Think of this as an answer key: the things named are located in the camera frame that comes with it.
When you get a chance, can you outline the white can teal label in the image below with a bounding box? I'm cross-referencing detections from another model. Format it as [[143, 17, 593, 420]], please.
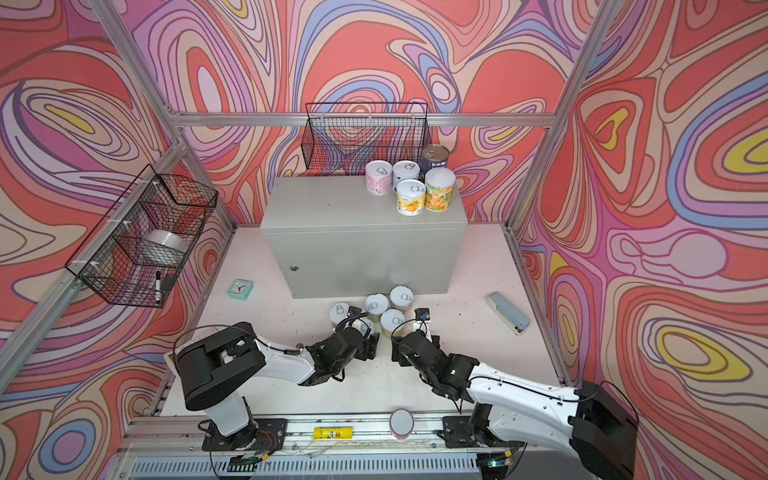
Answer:
[[352, 317, 375, 338]]

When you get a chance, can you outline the white can yellow orange label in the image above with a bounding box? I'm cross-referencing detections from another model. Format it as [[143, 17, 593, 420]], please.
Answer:
[[396, 179, 426, 216]]

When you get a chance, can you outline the white can pink label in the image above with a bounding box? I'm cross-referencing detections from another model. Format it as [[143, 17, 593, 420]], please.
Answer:
[[365, 160, 392, 196]]

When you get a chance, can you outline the yellow peach can plastic lid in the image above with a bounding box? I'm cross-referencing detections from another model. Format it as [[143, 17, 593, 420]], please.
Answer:
[[424, 167, 456, 212]]

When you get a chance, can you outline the light blue spotted can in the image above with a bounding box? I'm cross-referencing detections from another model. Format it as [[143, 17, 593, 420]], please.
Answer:
[[392, 160, 420, 190]]

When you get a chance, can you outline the dark blue tomato can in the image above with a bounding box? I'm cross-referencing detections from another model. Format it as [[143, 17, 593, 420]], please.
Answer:
[[419, 144, 450, 175]]

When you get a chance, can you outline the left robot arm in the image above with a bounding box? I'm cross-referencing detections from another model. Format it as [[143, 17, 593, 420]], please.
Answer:
[[170, 314, 379, 440]]

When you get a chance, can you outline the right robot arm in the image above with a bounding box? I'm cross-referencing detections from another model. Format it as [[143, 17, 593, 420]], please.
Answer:
[[393, 331, 639, 479]]

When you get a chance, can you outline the white can green label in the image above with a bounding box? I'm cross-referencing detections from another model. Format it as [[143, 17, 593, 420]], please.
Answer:
[[364, 293, 390, 323]]

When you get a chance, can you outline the pink tape roll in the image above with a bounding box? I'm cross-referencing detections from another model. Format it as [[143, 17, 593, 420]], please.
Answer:
[[389, 409, 415, 440]]

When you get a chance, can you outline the grey green stapler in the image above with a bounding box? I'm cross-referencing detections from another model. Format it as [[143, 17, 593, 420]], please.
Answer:
[[485, 292, 530, 335]]

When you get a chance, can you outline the white can red label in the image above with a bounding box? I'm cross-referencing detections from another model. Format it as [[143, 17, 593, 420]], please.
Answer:
[[389, 285, 414, 312]]

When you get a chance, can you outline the mint green small clock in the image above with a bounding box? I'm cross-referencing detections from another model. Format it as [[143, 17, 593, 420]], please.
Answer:
[[227, 279, 254, 301]]

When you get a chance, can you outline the grey metal cabinet box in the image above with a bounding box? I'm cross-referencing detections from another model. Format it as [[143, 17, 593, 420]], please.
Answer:
[[260, 176, 468, 299]]

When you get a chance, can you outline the black marker pen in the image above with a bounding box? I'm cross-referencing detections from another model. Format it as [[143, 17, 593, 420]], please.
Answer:
[[154, 270, 163, 306]]

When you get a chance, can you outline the silver tape roll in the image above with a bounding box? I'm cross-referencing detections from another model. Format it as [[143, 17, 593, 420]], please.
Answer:
[[139, 229, 189, 268]]

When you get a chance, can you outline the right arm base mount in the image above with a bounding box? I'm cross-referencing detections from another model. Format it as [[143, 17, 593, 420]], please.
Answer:
[[435, 416, 525, 452]]

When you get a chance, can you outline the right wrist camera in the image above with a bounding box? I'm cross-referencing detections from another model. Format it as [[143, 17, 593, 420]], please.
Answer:
[[414, 308, 431, 323]]

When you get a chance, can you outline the aluminium front rail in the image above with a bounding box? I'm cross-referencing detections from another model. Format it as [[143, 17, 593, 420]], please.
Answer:
[[113, 411, 586, 479]]

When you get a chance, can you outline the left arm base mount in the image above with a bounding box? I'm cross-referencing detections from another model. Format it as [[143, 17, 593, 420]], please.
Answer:
[[197, 417, 288, 453]]

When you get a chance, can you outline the back black wire basket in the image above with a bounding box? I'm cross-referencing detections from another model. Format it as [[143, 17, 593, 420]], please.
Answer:
[[301, 100, 431, 175]]

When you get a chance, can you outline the black wire basket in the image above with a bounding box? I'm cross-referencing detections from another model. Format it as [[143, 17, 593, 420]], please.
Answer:
[[65, 166, 218, 308], [301, 100, 431, 175]]

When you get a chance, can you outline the left black wire basket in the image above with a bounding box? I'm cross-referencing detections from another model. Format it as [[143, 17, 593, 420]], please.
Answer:
[[65, 166, 218, 308]]

